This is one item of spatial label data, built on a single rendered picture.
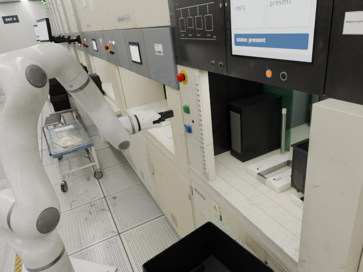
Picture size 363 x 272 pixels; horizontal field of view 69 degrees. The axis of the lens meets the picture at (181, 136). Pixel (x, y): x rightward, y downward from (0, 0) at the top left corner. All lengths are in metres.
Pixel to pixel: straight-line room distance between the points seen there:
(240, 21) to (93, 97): 0.54
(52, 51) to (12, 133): 0.26
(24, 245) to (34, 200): 0.19
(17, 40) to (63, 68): 13.39
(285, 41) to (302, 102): 1.14
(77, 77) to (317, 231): 0.81
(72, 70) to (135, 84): 1.70
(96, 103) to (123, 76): 1.57
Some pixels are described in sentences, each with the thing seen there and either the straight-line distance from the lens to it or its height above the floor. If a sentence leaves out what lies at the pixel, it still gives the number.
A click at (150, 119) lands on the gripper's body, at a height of 1.22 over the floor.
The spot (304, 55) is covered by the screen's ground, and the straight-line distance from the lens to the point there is 0.66.
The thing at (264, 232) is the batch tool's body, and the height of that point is 0.87.
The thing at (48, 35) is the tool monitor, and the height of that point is 1.57.
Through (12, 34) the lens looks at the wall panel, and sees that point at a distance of 14.29.
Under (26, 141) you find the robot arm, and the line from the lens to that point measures 0.82.
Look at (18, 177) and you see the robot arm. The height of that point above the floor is 1.25.
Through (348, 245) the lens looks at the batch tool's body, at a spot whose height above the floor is 1.11.
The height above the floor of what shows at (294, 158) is 1.07.
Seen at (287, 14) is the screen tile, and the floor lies 1.57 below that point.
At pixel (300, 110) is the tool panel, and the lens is 1.82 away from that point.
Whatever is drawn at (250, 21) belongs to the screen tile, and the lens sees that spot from 0.78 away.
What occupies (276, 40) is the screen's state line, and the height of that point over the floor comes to 1.51.
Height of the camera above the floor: 1.59
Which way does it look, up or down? 24 degrees down
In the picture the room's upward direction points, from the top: 7 degrees counter-clockwise
